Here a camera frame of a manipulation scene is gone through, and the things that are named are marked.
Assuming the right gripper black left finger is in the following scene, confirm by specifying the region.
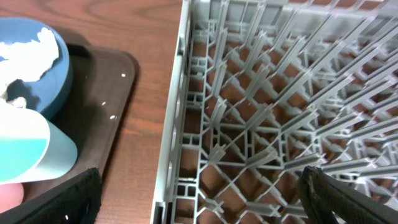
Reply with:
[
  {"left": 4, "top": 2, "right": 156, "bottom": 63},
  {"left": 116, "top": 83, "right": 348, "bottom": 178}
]
[{"left": 1, "top": 168, "right": 102, "bottom": 224}]

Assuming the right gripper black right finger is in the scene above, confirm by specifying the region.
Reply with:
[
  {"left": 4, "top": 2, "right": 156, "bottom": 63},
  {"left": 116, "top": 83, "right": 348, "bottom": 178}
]
[{"left": 298, "top": 166, "right": 397, "bottom": 224}]

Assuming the pink cup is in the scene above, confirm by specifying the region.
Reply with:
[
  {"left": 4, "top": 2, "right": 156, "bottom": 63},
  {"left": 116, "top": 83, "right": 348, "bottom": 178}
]
[{"left": 0, "top": 183, "right": 24, "bottom": 213}]

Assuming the light blue cup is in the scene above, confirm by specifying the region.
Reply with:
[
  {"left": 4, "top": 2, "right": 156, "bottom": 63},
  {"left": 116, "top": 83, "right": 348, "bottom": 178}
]
[{"left": 1, "top": 102, "right": 77, "bottom": 184}]

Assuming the white tissue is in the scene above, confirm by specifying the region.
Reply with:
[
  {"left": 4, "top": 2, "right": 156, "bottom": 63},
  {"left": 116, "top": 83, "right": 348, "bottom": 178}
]
[{"left": 1, "top": 27, "right": 60, "bottom": 108}]

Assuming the grey dishwasher rack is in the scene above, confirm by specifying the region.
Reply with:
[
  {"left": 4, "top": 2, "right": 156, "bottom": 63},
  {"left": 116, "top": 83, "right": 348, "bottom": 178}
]
[{"left": 150, "top": 0, "right": 397, "bottom": 223}]

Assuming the dark blue plate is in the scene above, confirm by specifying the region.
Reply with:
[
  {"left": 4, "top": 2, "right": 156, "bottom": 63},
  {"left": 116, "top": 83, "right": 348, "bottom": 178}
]
[{"left": 1, "top": 17, "right": 73, "bottom": 120}]

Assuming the dark brown serving tray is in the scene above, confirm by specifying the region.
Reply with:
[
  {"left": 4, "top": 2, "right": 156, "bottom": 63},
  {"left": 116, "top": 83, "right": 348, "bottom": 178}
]
[{"left": 21, "top": 43, "right": 137, "bottom": 205}]

